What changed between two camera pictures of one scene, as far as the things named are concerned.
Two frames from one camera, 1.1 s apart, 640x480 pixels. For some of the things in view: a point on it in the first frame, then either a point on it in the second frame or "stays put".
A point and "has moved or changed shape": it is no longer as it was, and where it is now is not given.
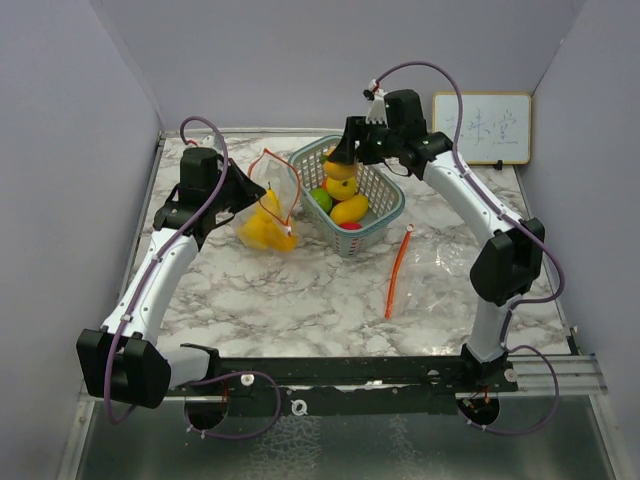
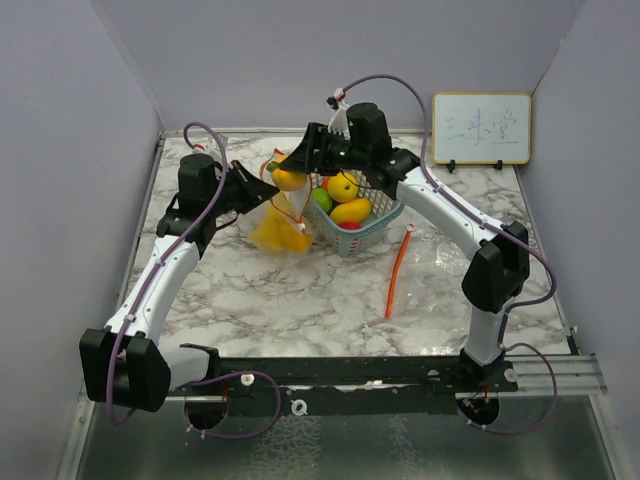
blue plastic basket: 306,162 stays put
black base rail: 353,386 stays put
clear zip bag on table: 432,280 stays put
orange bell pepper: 286,243 -> 299,243
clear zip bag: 269,226 has moved or changed shape
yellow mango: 349,210 stays put
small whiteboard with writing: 496,127 stays put
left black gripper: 249,190 stays put
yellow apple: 341,189 stays put
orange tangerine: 339,170 has moved or changed shape
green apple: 322,198 stays put
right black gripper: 345,151 -> 304,157
